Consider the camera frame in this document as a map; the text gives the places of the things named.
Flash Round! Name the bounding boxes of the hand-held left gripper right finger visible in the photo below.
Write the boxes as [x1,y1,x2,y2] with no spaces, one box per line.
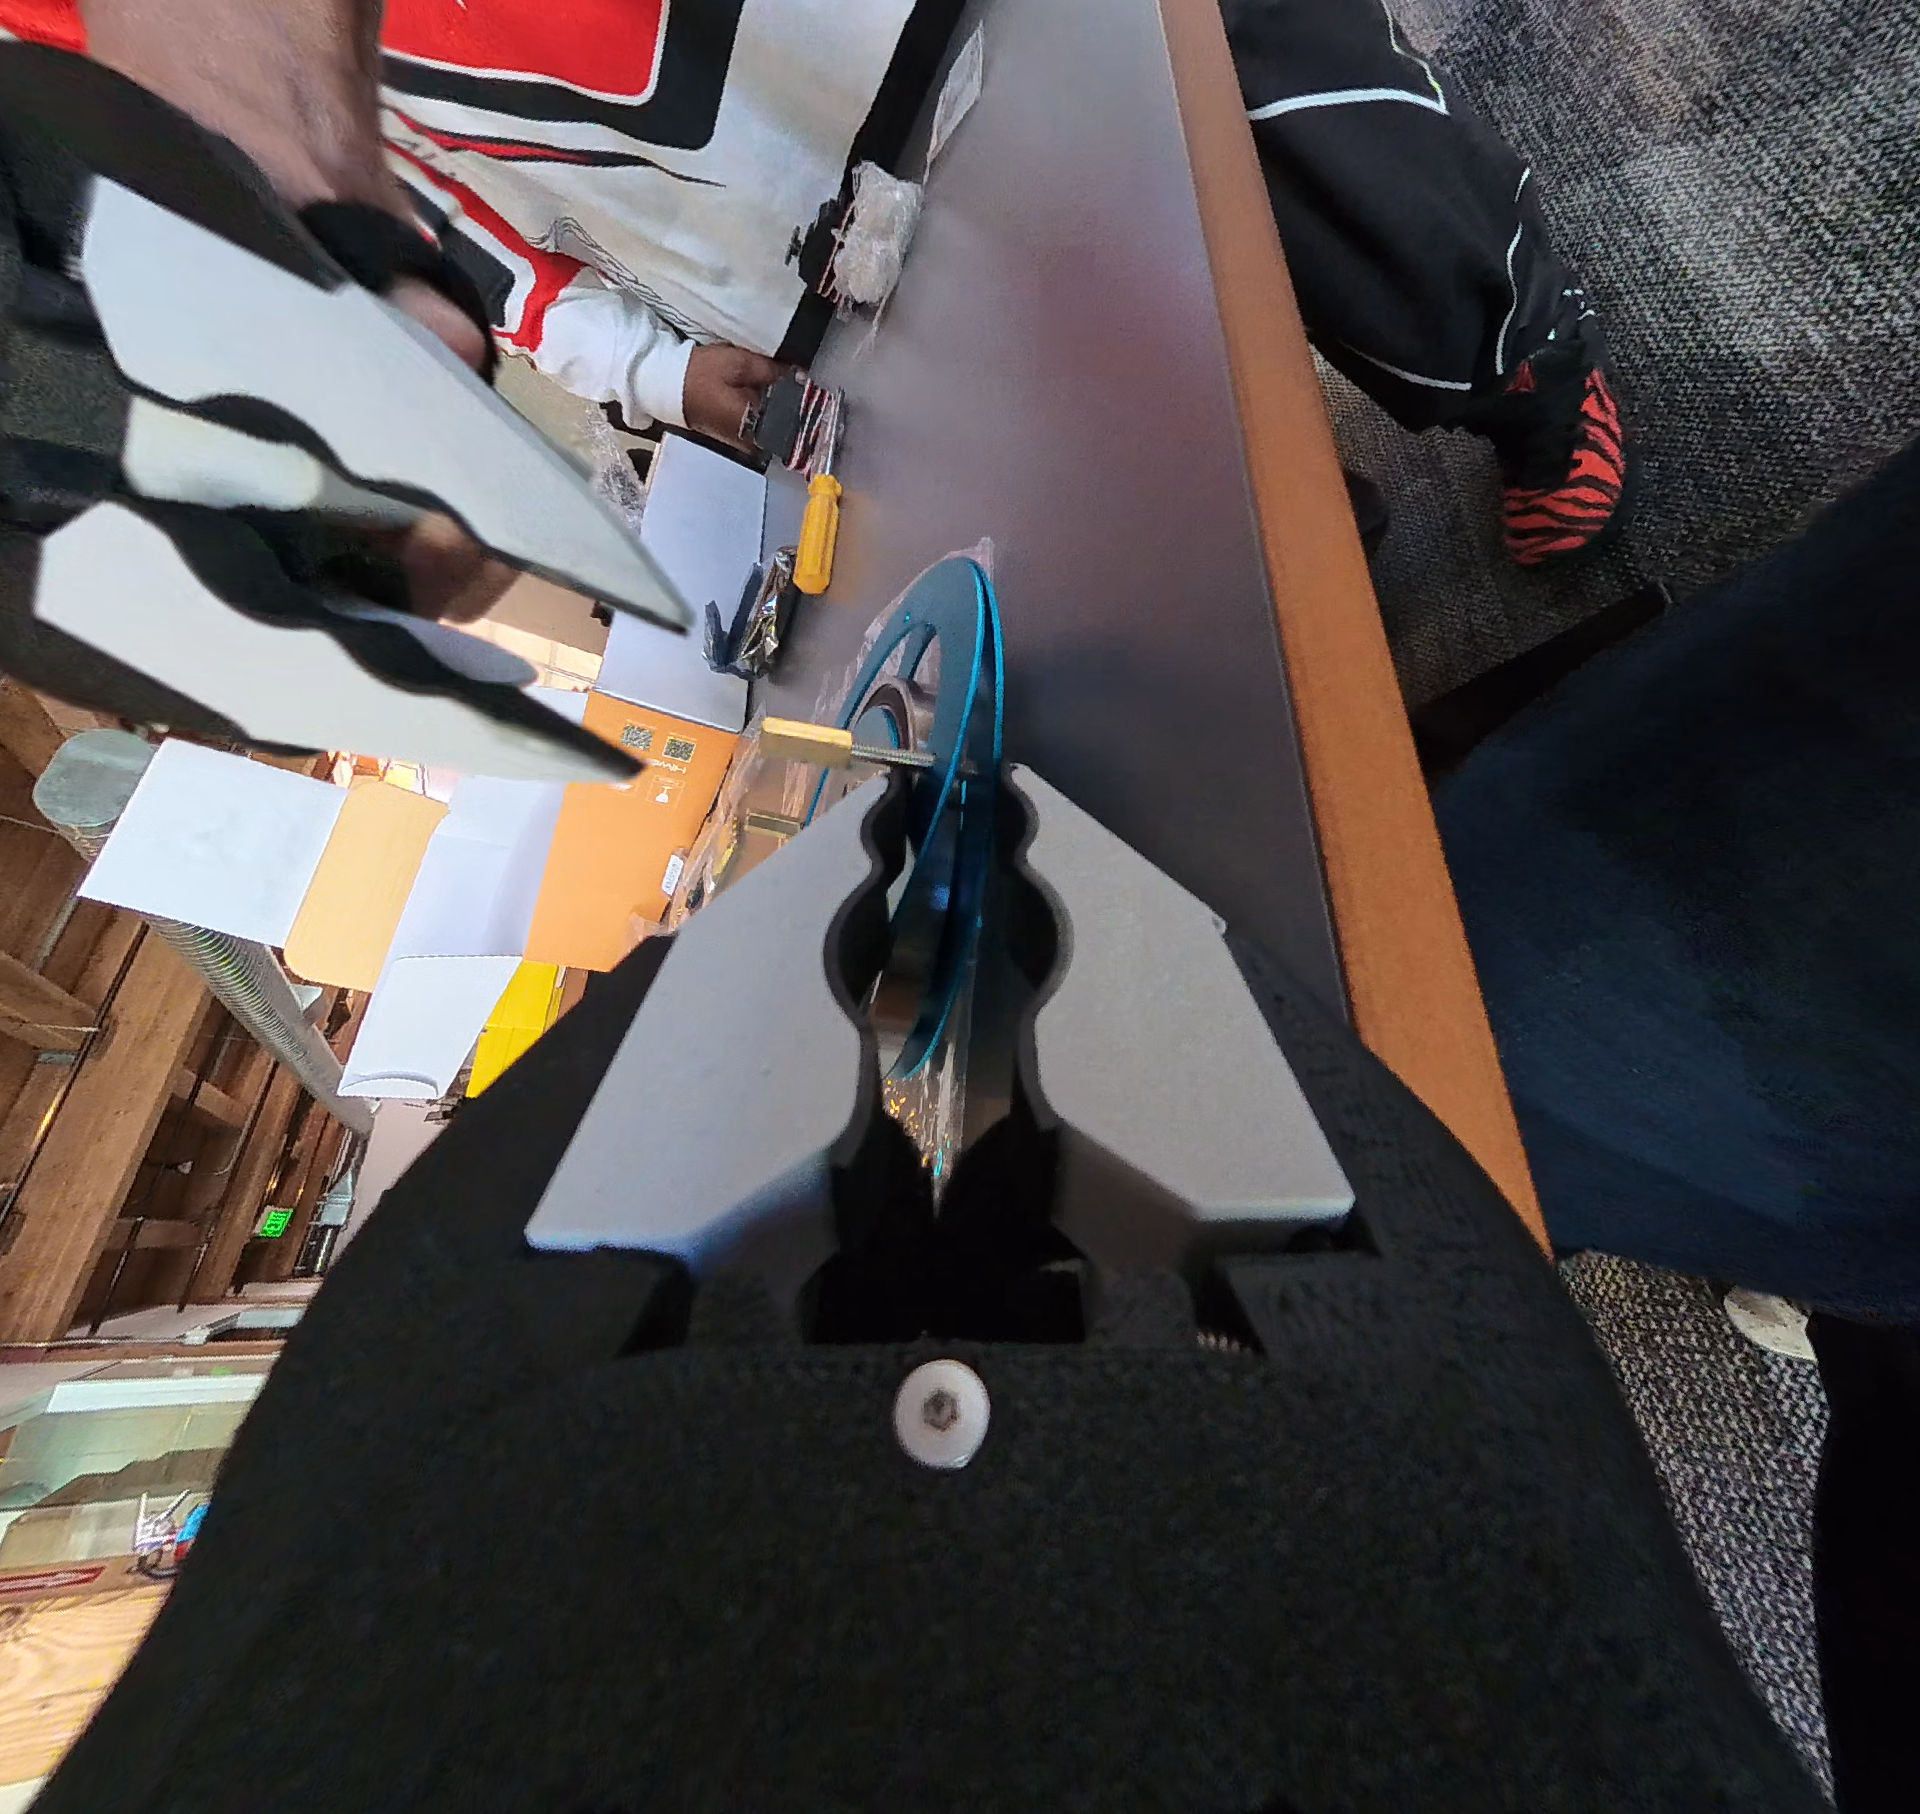
[983,766,1353,1337]

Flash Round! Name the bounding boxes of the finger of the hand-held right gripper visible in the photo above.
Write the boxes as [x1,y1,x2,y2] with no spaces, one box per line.
[30,500,648,789]
[78,177,697,634]

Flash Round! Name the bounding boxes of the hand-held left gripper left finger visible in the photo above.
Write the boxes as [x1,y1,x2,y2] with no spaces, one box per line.
[525,771,918,1343]

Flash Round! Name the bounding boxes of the brass standoff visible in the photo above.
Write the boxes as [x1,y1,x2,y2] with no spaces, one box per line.
[763,716,979,779]

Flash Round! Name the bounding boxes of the blue round metal turntable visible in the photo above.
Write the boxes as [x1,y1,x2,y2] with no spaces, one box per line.
[809,555,1005,1081]

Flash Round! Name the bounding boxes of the person's right hand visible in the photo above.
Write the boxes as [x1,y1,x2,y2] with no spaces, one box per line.
[68,0,408,223]

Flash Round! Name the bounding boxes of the white and tan carton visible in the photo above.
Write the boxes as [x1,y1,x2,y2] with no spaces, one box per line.
[77,738,454,990]

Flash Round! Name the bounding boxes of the yellow box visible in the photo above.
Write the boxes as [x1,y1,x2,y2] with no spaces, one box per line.
[468,960,563,1094]

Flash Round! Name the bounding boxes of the clear plastic bag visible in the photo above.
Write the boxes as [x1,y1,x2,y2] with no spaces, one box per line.
[877,535,1005,1221]

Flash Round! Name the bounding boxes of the pile of clear hardware bags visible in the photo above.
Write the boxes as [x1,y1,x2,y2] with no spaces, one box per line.
[660,756,814,931]

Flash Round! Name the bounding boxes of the orange cardboard box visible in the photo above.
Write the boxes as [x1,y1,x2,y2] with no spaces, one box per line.
[398,434,769,976]

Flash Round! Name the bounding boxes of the white box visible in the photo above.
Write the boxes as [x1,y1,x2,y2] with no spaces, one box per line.
[339,952,525,1097]

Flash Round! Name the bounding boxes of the black foil bag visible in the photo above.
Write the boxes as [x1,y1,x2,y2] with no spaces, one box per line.
[705,549,798,680]

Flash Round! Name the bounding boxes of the clear bag of white parts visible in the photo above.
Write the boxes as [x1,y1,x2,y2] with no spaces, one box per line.
[819,164,924,307]

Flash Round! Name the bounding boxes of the person's blue jeans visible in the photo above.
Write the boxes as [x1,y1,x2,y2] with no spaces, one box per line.
[1432,450,1920,1814]

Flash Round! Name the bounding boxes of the person's sneaker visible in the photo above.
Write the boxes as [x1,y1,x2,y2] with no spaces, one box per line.
[1727,1285,1823,1365]

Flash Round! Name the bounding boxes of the small clear packet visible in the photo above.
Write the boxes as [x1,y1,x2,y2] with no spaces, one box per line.
[930,32,983,164]

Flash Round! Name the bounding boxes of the black servo with red wires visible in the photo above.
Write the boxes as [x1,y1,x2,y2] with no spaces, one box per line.
[749,374,843,476]

